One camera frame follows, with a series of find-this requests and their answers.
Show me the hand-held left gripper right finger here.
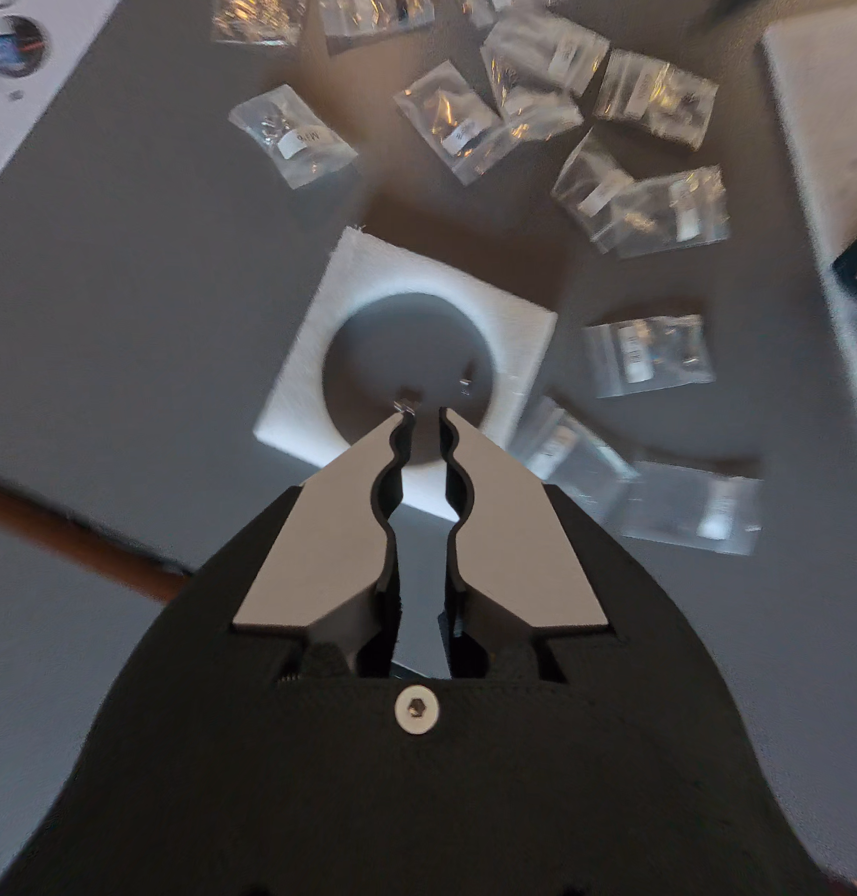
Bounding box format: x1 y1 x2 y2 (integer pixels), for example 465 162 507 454
437 406 610 679

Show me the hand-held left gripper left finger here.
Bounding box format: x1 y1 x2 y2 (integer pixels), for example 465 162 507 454
231 408 419 677

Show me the white foam square with hole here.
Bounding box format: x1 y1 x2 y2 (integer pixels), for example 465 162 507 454
253 225 560 523

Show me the pile of clear screw bags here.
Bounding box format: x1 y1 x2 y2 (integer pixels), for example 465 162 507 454
211 0 766 558

